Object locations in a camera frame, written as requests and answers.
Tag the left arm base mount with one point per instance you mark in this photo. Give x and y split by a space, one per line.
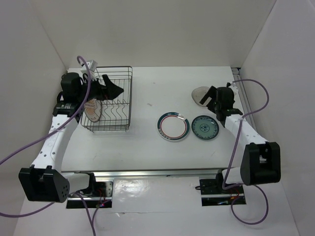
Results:
97 196

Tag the aluminium rail front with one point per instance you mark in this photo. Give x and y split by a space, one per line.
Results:
201 173

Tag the blue patterned plate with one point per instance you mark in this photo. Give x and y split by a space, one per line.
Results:
205 127

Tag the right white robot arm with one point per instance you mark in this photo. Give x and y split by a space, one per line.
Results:
254 160

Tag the aluminium rail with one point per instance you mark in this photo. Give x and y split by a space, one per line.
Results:
201 173
243 98

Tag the grey wire dish rack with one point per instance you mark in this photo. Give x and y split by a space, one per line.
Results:
115 114

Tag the clear grey glass plate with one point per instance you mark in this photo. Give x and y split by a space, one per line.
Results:
197 95

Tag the orange sunburst plate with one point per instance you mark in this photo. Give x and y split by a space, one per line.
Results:
93 110

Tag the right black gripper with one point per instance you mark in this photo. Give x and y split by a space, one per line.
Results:
212 93

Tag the aluminium rail right side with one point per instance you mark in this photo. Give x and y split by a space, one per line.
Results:
243 98

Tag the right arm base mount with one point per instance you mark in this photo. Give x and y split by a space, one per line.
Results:
212 194

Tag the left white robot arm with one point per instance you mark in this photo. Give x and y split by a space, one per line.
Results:
43 181

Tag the teal red rimmed plate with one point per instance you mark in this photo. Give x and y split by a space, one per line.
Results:
173 126

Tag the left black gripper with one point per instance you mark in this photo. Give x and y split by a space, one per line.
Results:
105 92

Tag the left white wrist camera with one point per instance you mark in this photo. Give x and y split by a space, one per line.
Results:
92 65

